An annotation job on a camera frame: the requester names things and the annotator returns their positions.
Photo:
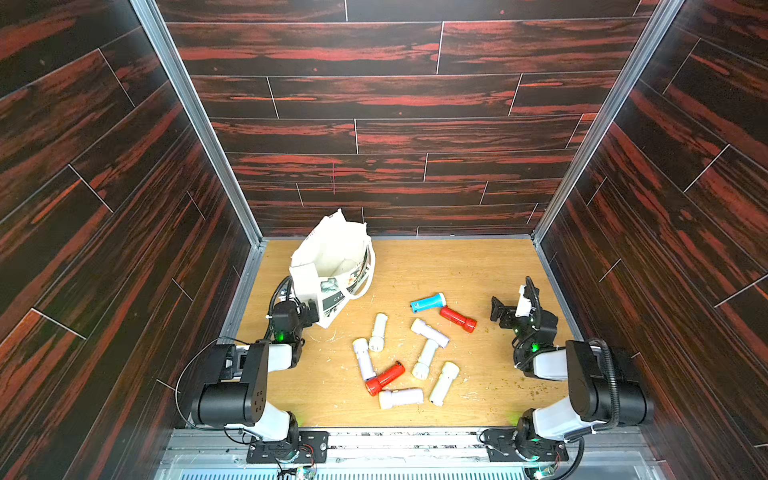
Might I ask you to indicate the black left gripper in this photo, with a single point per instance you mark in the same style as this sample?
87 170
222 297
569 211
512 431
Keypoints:
306 310

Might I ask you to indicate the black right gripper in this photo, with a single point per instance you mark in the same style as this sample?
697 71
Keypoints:
507 313

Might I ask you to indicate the red flashlight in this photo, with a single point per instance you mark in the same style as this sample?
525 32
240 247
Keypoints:
377 383
466 323

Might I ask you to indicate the white canvas tote bag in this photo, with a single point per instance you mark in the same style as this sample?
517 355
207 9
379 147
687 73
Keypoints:
334 265

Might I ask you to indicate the white flashlight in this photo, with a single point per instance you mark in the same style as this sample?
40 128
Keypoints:
421 369
422 328
449 373
361 350
377 340
389 399

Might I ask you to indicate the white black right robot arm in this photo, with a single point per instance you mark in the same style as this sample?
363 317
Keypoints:
604 388

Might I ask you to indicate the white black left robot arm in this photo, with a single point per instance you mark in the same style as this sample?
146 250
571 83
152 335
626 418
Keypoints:
232 394

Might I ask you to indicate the blue flashlight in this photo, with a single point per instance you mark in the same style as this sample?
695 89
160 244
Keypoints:
435 301

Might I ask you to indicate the white flashlight bottom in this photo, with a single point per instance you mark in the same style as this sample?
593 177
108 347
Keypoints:
389 399

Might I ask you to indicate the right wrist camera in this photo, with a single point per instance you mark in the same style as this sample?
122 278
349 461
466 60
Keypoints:
525 305

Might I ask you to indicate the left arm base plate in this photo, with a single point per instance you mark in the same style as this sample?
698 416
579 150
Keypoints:
300 447

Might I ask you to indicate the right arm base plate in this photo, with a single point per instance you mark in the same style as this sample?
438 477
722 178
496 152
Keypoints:
509 445

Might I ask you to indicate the aluminium front rail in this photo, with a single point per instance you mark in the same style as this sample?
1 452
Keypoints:
406 453

